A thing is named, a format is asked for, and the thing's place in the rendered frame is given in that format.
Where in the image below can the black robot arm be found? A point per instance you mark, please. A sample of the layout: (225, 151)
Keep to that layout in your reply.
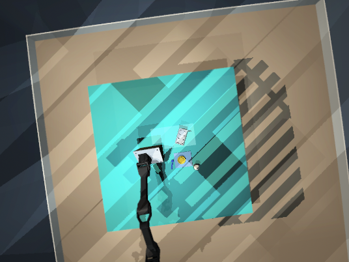
(144, 207)

